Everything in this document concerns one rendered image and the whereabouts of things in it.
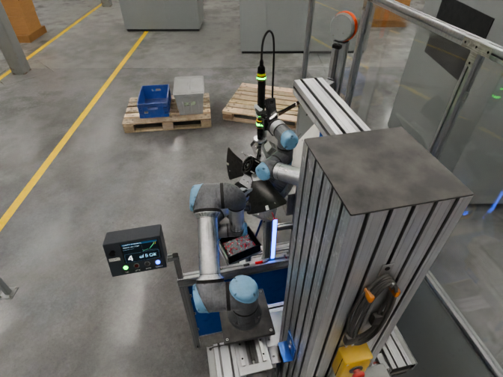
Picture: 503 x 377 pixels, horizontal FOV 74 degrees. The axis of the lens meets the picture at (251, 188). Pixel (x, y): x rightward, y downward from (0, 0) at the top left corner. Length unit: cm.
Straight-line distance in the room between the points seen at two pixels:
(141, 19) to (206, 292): 824
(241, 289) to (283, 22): 634
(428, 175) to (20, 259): 342
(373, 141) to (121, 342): 241
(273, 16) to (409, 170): 661
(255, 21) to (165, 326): 589
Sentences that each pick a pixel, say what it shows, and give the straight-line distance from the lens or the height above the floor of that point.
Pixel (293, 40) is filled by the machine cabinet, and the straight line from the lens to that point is 738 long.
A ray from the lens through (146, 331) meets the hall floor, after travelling 281.
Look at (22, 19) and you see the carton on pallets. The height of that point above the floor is 44.
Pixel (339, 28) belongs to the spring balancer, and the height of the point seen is 188.
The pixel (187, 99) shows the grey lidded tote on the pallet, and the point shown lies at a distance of 472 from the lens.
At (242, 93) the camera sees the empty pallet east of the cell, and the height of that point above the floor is 14.
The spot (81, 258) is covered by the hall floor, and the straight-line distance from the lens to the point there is 341.
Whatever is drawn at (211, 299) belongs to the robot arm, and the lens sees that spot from 139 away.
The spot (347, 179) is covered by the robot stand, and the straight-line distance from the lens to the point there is 67.
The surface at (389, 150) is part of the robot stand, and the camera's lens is 78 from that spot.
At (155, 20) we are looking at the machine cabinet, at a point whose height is 25.
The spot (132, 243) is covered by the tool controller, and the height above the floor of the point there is 124.
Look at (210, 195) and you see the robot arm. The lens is 141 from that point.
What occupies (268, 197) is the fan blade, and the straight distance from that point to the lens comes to 185.
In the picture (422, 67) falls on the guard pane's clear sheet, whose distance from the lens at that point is 180.
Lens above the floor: 244
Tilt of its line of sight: 41 degrees down
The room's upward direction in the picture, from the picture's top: straight up
